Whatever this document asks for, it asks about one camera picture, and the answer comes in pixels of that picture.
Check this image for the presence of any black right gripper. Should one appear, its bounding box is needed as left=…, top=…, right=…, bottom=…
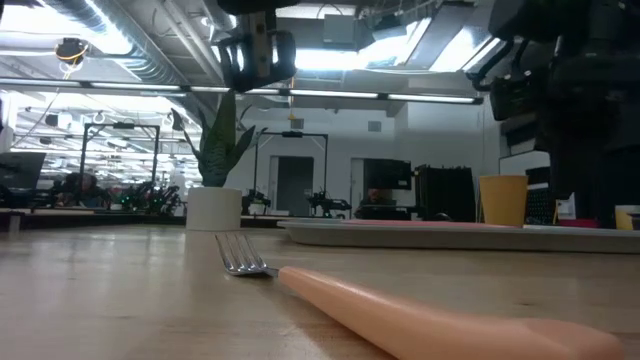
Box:
left=537, top=59, right=640, bottom=200

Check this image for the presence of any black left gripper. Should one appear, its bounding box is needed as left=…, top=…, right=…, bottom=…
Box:
left=217, top=0, right=301, bottom=94

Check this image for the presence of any yellow cup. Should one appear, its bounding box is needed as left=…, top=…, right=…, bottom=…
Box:
left=478, top=174, right=529, bottom=229

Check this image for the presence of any fork with peach plastic handle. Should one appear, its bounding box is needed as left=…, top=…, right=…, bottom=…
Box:
left=214, top=232, right=625, bottom=360

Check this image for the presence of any pink plate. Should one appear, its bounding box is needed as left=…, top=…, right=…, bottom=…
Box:
left=339, top=218, right=504, bottom=229

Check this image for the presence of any grey serving tray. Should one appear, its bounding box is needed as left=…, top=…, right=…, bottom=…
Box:
left=277, top=219, right=640, bottom=254

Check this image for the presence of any red flat item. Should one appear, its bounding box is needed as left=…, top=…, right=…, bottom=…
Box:
left=557, top=218, right=600, bottom=229

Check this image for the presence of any black mesh chair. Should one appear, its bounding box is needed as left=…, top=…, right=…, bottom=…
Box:
left=524, top=165, right=556, bottom=225

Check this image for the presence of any small yellow container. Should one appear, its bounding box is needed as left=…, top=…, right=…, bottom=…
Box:
left=614, top=204, right=640, bottom=231

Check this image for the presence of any white whiteboard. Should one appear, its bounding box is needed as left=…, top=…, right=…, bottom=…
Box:
left=498, top=149, right=576, bottom=221

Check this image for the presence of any green snake plant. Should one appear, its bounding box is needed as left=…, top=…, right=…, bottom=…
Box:
left=170, top=91, right=269, bottom=189

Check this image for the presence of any long ceiling light bar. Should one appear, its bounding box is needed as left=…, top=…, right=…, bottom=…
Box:
left=0, top=77, right=484, bottom=106

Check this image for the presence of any grey door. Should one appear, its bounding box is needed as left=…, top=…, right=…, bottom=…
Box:
left=276, top=156, right=315, bottom=217

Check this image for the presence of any black cabinet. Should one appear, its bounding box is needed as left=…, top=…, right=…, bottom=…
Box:
left=414, top=164, right=477, bottom=223

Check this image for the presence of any white plant pot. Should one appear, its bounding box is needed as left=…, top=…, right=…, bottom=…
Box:
left=185, top=186, right=243, bottom=232

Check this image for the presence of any black screen on stand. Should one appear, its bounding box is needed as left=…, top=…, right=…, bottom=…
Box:
left=363, top=158, right=413, bottom=191

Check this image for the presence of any person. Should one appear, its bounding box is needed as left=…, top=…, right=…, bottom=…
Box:
left=54, top=172, right=109, bottom=209
left=357, top=188, right=396, bottom=220

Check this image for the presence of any background workbench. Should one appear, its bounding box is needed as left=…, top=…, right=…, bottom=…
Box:
left=0, top=207, right=187, bottom=232

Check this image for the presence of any black computer monitor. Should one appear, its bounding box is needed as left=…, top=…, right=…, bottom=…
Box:
left=0, top=151, right=47, bottom=190

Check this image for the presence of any black metal frame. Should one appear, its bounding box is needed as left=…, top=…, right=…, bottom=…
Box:
left=78, top=122, right=161, bottom=206
left=253, top=130, right=330, bottom=211

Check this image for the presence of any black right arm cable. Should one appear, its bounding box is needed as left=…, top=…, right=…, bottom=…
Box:
left=464, top=39, right=516, bottom=92

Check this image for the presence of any ceiling cable reel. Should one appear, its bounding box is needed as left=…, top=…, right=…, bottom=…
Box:
left=54, top=37, right=91, bottom=66

